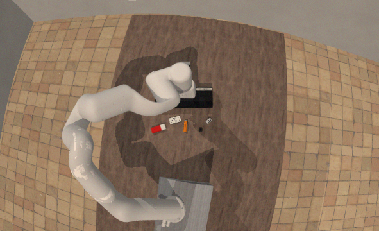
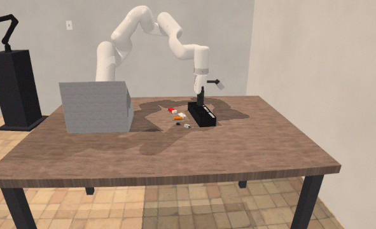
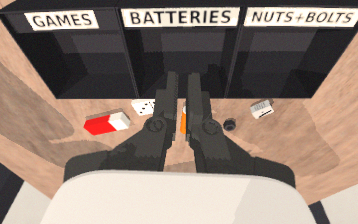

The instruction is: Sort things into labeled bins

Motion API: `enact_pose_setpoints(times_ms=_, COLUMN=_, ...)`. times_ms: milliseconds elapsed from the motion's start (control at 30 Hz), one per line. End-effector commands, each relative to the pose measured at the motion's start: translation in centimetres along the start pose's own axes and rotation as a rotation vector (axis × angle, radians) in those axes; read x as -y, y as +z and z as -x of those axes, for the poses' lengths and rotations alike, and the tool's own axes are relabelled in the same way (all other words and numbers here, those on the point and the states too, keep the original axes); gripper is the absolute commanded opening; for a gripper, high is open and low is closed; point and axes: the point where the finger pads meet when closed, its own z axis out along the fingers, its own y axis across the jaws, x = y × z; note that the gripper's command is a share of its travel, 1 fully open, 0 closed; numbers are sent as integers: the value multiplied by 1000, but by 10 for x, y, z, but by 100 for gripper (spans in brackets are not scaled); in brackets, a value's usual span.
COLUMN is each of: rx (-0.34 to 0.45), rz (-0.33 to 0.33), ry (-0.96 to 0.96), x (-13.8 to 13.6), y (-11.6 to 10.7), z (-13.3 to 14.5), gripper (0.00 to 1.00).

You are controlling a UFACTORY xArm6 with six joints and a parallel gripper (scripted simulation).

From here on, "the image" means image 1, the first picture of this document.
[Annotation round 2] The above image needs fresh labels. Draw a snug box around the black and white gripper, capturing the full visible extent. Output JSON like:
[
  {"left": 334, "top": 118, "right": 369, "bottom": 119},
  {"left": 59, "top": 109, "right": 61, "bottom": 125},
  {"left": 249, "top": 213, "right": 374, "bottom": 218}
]
[{"left": 179, "top": 80, "right": 197, "bottom": 99}]

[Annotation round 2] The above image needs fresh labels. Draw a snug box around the red and white eraser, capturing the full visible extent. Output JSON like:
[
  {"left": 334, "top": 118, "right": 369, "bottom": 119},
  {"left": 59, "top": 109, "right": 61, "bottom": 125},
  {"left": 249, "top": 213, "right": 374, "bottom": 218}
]
[{"left": 151, "top": 124, "right": 166, "bottom": 133}]

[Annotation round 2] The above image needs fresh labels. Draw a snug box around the black rack of bins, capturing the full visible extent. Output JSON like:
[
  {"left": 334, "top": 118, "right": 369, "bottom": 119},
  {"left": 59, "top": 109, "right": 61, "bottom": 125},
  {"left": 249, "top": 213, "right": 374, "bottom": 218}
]
[{"left": 175, "top": 87, "right": 213, "bottom": 108}]

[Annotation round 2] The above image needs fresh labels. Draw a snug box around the white domino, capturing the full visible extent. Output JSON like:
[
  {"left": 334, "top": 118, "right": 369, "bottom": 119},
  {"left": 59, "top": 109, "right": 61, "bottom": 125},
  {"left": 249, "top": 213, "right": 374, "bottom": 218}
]
[{"left": 169, "top": 116, "right": 181, "bottom": 124}]

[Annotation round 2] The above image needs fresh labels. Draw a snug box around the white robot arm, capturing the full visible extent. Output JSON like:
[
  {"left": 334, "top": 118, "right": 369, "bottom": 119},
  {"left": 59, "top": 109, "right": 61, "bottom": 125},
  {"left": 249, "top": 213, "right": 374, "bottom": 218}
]
[{"left": 62, "top": 62, "right": 192, "bottom": 227}]

